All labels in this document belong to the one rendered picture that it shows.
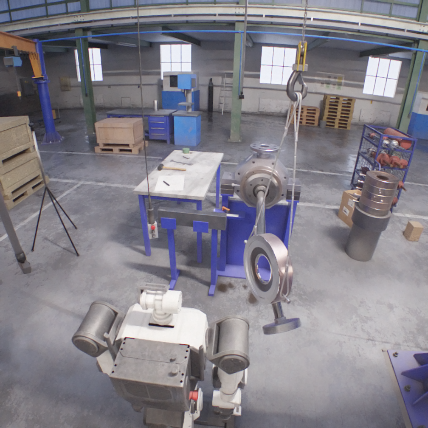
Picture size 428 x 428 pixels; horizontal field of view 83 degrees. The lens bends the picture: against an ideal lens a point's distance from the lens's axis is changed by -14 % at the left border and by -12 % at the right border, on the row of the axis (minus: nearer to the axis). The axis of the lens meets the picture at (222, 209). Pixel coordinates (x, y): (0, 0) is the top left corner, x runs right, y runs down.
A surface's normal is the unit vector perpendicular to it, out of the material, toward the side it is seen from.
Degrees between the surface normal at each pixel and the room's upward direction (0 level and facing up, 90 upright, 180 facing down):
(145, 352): 0
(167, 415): 45
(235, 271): 0
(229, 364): 90
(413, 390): 0
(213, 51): 90
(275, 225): 90
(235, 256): 90
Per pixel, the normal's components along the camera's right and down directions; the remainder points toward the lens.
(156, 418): -0.02, -0.29
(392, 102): -0.16, 0.47
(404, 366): 0.04, -0.88
